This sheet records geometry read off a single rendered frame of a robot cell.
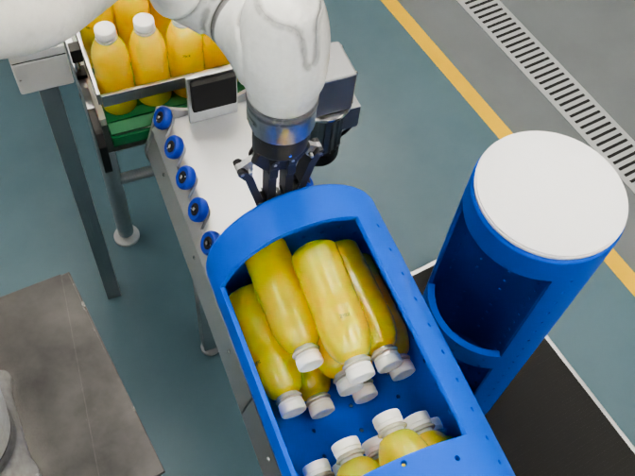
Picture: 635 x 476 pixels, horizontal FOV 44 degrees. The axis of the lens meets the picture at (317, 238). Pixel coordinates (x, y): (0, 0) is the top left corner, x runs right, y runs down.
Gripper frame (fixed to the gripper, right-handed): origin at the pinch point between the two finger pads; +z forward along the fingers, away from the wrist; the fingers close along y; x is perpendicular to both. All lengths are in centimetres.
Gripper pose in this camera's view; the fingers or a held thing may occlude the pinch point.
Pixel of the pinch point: (276, 209)
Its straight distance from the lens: 119.6
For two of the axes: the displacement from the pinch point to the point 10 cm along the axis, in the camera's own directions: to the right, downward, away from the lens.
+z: -0.7, 5.2, 8.5
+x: 3.7, 8.1, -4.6
